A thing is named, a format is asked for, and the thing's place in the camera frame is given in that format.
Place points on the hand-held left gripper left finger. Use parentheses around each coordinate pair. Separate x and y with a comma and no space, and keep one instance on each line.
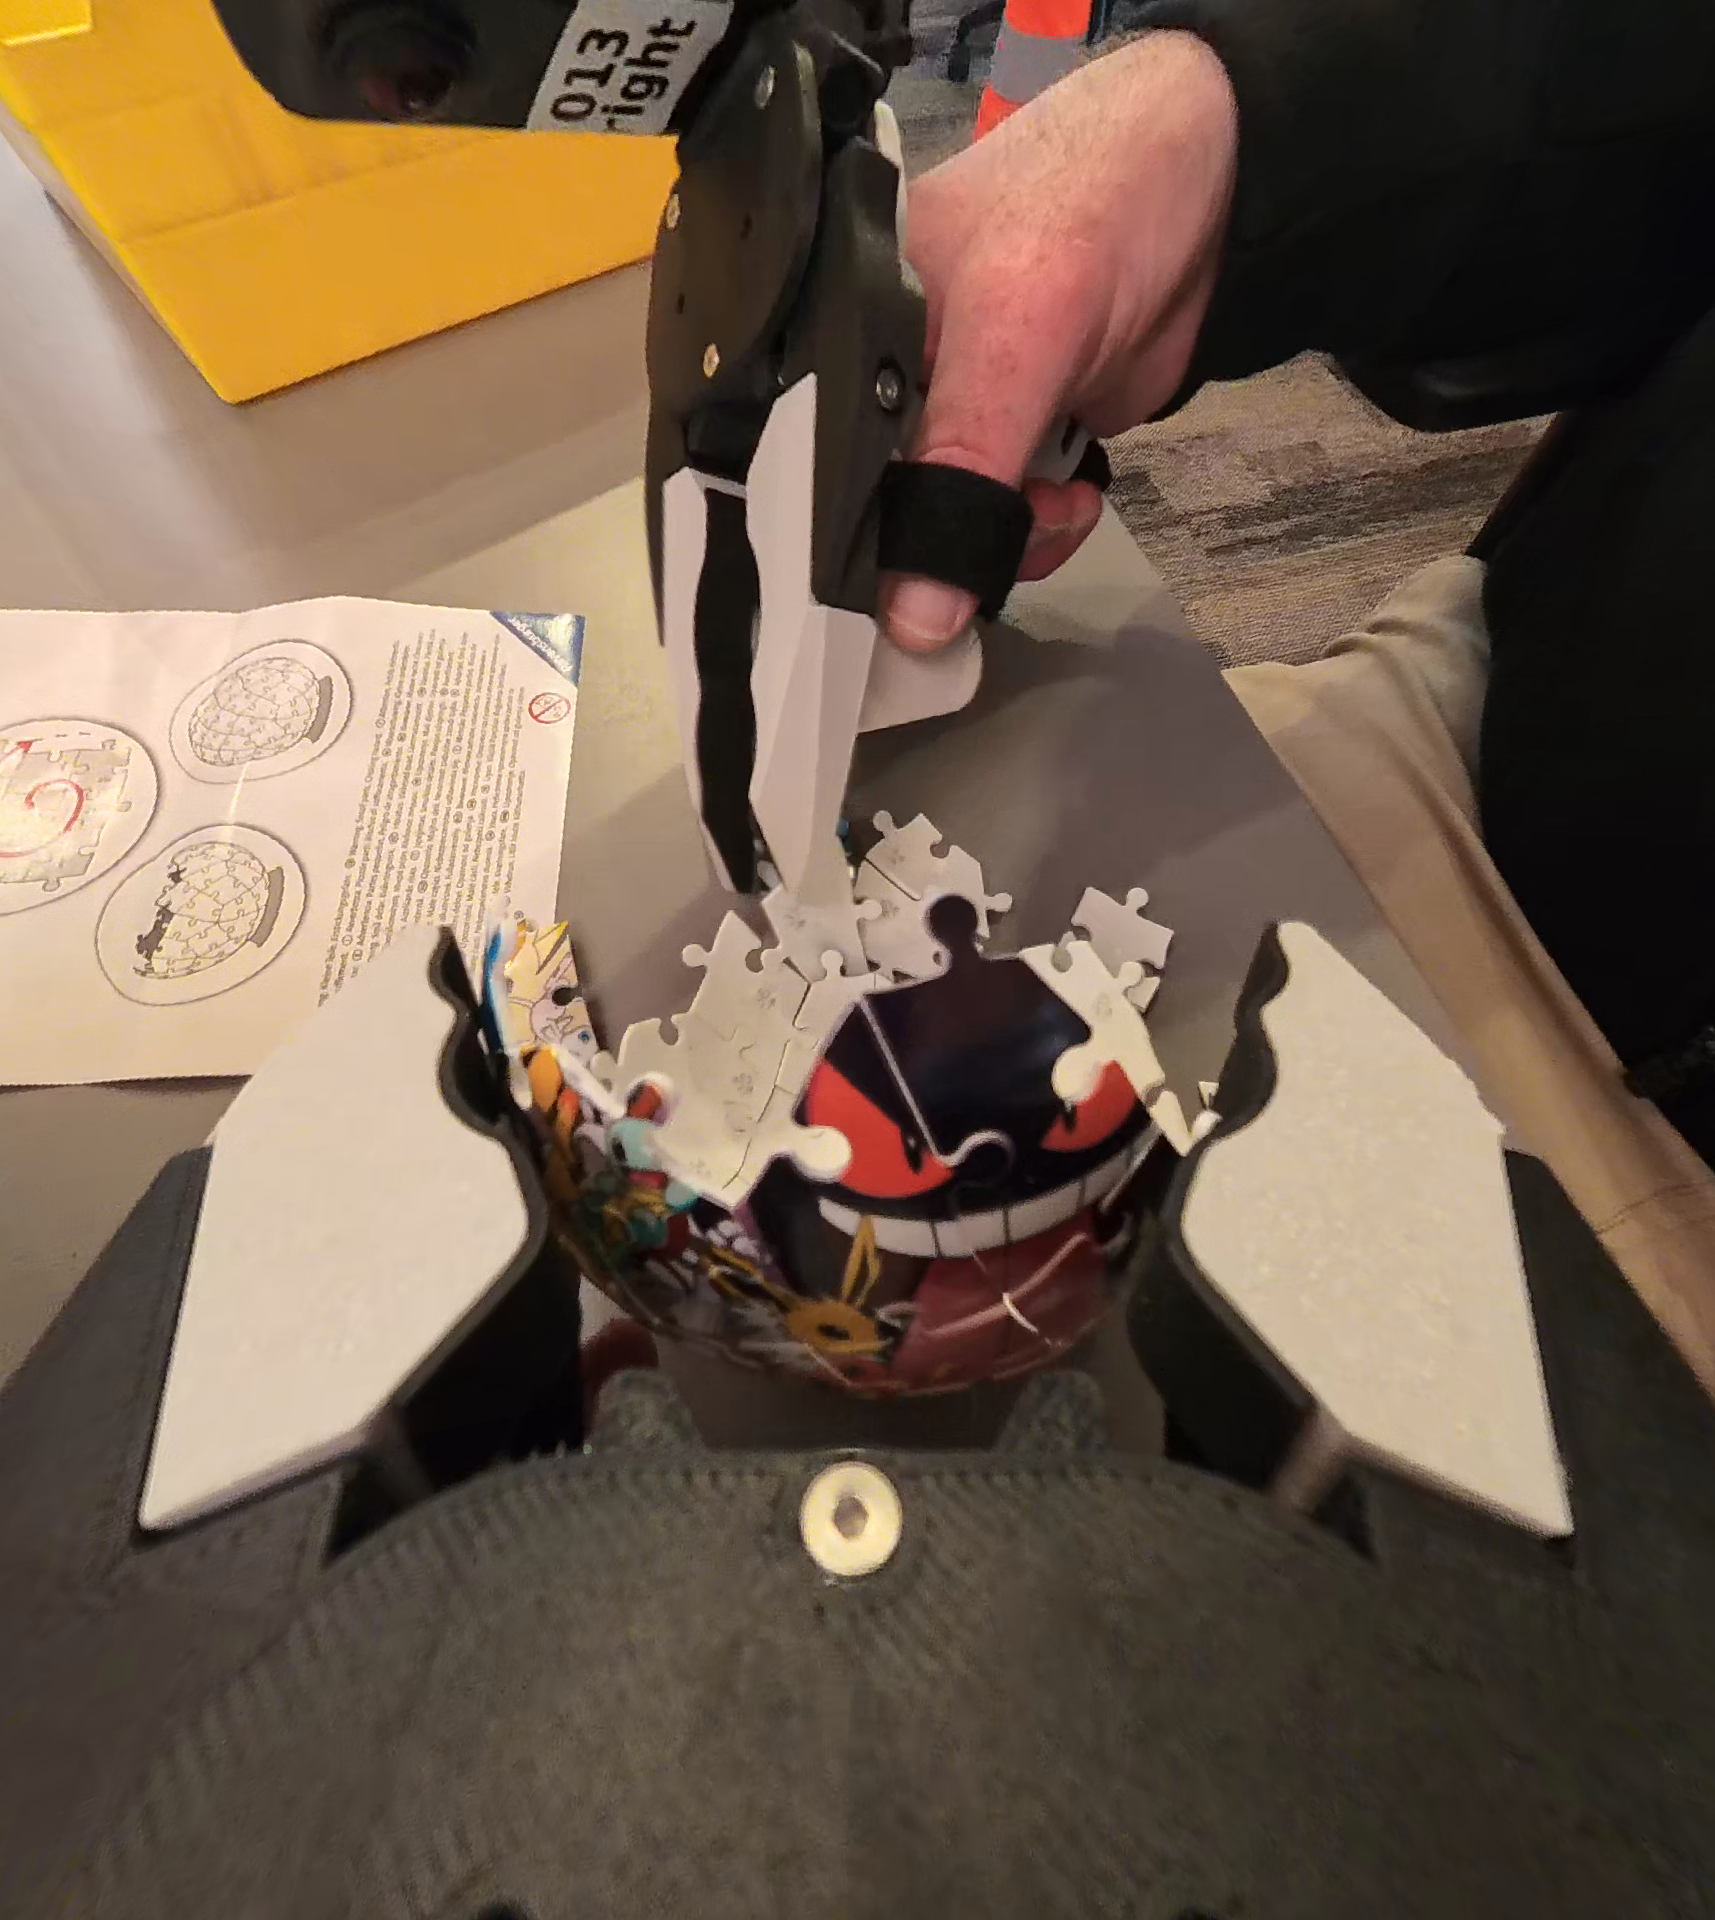
(347,1230)

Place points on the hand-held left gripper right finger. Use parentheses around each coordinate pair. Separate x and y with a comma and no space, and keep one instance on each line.
(1369,1245)

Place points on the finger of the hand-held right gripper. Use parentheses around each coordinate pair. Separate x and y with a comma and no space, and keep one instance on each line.
(685,630)
(799,675)

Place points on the partly built puzzle ball shell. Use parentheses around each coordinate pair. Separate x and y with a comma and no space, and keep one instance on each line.
(933,1201)

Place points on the person's right forearm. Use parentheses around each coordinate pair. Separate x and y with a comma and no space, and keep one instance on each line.
(1473,180)

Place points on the puzzle instruction leaflet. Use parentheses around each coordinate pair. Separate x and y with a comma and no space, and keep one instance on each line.
(393,841)

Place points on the person's right hand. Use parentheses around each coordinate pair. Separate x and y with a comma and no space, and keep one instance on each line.
(1083,270)

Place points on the orange striped object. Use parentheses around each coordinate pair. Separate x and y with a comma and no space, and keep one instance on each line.
(1031,69)

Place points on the yellow cardboard box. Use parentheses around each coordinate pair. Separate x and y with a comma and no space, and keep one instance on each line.
(347,255)

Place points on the person's black jacket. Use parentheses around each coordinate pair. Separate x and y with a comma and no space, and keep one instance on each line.
(1668,751)

